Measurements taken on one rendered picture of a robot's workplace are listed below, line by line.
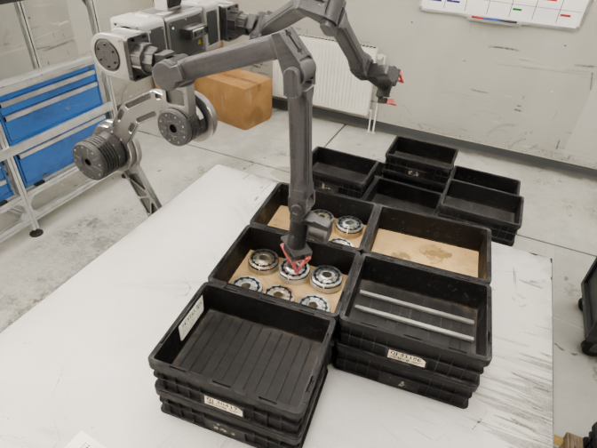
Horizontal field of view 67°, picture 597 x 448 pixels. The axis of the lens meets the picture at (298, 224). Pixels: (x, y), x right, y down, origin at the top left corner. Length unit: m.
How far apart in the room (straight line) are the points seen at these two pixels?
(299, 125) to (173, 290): 0.79
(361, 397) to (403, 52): 3.37
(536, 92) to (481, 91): 0.42
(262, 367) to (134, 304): 0.57
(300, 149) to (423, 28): 3.10
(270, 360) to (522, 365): 0.80
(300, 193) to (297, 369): 0.48
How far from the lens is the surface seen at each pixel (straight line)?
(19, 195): 3.17
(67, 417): 1.44
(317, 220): 1.31
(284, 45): 1.11
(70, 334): 1.62
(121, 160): 2.13
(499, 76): 4.21
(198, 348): 1.31
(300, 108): 1.15
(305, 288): 1.45
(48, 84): 3.17
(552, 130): 4.36
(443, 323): 1.45
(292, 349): 1.29
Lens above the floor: 1.85
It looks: 37 degrees down
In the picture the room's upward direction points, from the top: 3 degrees clockwise
